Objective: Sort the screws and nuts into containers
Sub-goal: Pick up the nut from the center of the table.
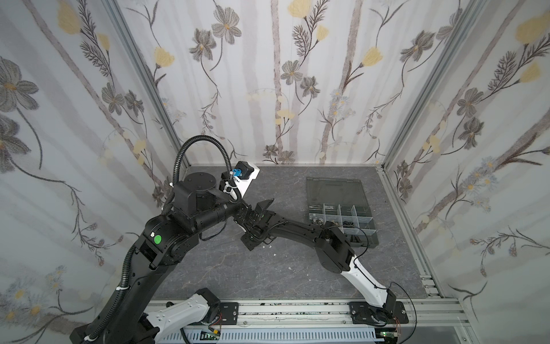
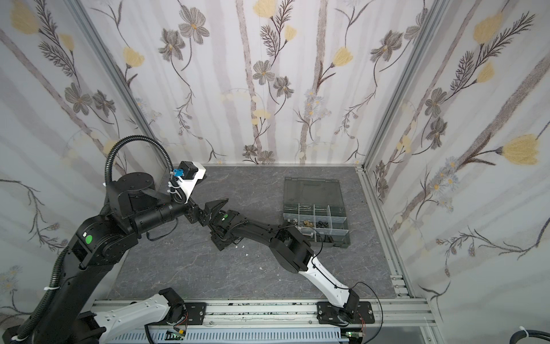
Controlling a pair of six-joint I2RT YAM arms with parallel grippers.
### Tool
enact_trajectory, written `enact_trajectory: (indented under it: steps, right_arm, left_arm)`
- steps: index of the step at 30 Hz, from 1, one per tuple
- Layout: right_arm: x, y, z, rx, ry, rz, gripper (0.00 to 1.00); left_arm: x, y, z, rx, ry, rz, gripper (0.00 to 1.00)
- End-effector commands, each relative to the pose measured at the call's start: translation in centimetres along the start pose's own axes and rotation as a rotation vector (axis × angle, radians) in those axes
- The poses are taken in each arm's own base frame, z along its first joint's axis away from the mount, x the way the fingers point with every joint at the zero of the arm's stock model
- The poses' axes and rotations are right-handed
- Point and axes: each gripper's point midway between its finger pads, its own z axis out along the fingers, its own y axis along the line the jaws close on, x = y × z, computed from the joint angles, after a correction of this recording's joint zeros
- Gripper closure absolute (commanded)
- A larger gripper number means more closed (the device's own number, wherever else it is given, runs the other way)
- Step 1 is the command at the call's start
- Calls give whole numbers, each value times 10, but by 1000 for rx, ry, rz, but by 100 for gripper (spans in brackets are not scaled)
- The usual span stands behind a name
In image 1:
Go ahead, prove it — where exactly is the black corrugated cable conduit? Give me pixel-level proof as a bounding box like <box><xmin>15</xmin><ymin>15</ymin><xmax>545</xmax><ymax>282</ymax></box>
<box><xmin>172</xmin><ymin>135</ymin><xmax>233</xmax><ymax>186</ymax></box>

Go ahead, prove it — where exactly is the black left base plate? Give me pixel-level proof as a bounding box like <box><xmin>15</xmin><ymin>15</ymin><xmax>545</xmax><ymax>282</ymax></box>
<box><xmin>206</xmin><ymin>302</ymin><xmax>240</xmax><ymax>325</ymax></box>

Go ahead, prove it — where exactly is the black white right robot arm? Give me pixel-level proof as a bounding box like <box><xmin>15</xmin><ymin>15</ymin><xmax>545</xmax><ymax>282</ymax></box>
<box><xmin>233</xmin><ymin>209</ymin><xmax>410</xmax><ymax>327</ymax></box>

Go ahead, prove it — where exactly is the green plastic organizer box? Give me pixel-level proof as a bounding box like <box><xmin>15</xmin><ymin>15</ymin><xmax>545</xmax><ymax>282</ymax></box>
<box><xmin>306</xmin><ymin>177</ymin><xmax>379</xmax><ymax>248</ymax></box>

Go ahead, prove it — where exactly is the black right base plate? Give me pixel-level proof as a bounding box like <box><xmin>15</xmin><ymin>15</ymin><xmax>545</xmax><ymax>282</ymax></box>
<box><xmin>348</xmin><ymin>301</ymin><xmax>410</xmax><ymax>327</ymax></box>

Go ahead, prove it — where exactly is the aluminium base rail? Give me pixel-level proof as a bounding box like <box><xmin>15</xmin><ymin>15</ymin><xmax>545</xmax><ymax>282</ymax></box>
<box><xmin>150</xmin><ymin>299</ymin><xmax>474</xmax><ymax>341</ymax></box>

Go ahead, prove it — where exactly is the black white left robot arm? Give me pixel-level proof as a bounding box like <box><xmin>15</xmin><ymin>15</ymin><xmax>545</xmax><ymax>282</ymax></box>
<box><xmin>70</xmin><ymin>161</ymin><xmax>263</xmax><ymax>343</ymax></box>

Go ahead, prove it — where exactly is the white slotted cable duct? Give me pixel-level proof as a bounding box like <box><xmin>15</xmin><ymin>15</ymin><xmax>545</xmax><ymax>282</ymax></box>
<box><xmin>161</xmin><ymin>328</ymin><xmax>384</xmax><ymax>343</ymax></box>

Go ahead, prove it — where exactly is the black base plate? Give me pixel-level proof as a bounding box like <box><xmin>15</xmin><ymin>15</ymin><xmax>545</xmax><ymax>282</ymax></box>
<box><xmin>348</xmin><ymin>301</ymin><xmax>410</xmax><ymax>327</ymax></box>
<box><xmin>206</xmin><ymin>302</ymin><xmax>240</xmax><ymax>325</ymax></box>

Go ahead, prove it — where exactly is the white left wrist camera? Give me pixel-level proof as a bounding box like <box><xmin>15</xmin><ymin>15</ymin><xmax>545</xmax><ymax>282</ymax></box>
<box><xmin>219</xmin><ymin>161</ymin><xmax>260</xmax><ymax>200</ymax></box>

